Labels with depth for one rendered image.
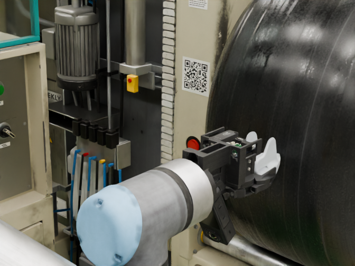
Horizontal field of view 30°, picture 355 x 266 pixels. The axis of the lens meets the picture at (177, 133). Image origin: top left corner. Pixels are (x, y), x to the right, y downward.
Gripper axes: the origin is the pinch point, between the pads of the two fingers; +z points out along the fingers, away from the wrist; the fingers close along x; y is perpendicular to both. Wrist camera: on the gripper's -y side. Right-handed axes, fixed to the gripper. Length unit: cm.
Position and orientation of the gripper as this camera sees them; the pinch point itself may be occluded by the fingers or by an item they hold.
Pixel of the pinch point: (272, 161)
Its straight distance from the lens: 105.5
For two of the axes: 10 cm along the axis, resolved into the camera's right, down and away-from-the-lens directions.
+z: 6.6, -2.5, 7.0
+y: 0.2, -9.3, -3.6
